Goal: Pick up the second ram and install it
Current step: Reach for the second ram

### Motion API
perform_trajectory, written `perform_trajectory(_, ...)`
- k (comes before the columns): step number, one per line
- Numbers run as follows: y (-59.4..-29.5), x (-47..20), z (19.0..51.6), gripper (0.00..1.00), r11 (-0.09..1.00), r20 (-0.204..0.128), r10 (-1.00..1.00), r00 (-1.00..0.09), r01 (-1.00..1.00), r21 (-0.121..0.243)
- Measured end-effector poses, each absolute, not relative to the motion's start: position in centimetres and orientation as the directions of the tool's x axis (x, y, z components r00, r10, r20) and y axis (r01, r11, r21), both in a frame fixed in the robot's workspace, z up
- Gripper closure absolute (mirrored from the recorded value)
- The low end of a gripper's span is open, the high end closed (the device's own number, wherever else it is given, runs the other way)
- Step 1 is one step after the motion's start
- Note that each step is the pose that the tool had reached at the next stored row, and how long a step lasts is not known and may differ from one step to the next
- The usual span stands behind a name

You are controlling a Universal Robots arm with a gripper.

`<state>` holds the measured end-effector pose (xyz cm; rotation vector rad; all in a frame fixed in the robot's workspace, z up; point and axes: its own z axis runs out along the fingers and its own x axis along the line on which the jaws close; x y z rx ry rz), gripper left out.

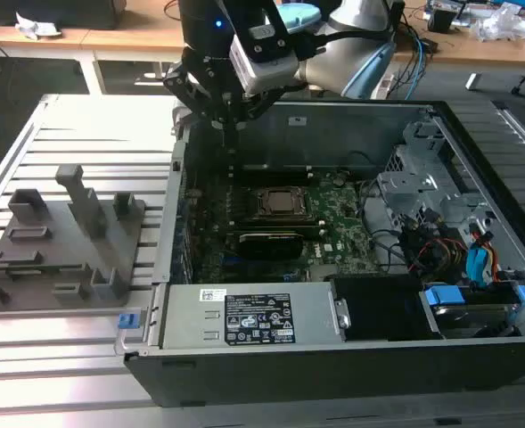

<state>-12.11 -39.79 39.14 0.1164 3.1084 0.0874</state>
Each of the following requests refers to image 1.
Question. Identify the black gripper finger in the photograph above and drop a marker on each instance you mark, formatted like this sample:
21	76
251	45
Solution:
257	104
186	84

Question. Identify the wooden desk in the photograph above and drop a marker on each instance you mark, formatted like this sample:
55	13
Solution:
110	38

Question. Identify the black open PC case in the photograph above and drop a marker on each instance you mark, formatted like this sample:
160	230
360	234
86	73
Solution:
333	374

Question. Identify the black RAM slot pair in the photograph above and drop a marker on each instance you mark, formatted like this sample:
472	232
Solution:
275	176

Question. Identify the silver power supply unit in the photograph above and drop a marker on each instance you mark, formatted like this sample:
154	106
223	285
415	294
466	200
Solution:
191	321

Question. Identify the silver CPU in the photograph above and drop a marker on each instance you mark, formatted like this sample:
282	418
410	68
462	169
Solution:
284	200

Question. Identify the black plastic shroud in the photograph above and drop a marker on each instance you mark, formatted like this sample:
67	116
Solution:
378	307

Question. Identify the large black box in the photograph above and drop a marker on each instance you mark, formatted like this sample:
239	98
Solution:
48	13

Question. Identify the hard disk in blue carrier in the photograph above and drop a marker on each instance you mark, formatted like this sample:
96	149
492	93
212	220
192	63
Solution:
445	296

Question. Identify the blue case latch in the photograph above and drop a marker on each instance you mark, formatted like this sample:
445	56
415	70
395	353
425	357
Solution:
127	321

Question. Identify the white power strip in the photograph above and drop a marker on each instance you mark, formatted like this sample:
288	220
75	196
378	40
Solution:
384	87

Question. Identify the black graphics card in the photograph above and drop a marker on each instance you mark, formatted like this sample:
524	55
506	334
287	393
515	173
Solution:
268	247

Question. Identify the coin cell battery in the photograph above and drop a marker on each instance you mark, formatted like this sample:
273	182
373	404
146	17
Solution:
338	180

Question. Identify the grey parts rack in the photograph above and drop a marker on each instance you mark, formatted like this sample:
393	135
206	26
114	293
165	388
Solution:
61	223

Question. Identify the clear plastic bags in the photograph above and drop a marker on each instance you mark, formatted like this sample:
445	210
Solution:
502	22

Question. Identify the green motherboard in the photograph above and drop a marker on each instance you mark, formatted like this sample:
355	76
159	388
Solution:
346	214

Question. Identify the metal drive cage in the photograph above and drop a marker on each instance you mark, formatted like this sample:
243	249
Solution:
404	187

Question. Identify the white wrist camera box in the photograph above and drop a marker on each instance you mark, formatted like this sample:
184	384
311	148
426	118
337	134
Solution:
266	73

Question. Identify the small black box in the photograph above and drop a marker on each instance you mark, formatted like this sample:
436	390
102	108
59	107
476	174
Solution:
440	20

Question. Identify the crumpled white paper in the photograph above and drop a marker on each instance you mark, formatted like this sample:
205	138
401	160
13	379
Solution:
35	29

